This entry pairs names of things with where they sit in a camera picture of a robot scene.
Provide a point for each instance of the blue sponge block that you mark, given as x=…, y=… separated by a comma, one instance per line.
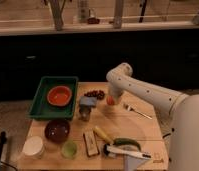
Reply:
x=88, y=101

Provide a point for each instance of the orange apple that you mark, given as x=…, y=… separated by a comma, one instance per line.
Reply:
x=110, y=101

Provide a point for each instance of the bunch of dark grapes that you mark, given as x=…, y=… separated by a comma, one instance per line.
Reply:
x=99, y=94

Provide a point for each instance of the white paper cup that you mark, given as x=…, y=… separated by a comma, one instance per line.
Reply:
x=33, y=147

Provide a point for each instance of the orange bowl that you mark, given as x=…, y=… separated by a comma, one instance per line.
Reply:
x=59, y=96

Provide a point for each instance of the grey metal cup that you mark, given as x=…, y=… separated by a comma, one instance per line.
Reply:
x=85, y=112

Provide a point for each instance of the green cucumber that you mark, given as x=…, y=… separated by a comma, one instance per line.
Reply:
x=126, y=141

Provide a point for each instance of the wooden brush block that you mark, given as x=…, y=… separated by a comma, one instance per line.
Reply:
x=91, y=143

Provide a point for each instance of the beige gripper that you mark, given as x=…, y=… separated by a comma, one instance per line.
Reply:
x=116, y=99

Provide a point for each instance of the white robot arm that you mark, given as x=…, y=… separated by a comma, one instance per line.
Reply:
x=184, y=142

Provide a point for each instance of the green plastic tray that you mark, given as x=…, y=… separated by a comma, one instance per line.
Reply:
x=40, y=108

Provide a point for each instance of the small green cup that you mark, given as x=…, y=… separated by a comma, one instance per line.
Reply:
x=69, y=149

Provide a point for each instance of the dark red background object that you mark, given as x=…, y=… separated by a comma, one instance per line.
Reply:
x=93, y=21

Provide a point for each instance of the grey cloth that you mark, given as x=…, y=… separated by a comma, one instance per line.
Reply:
x=132, y=163

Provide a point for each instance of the yellow corn cob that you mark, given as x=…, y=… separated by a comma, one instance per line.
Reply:
x=103, y=135

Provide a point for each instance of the white handled peeler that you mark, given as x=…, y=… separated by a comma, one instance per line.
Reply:
x=115, y=150

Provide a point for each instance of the dark red bowl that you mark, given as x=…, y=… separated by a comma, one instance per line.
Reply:
x=57, y=130

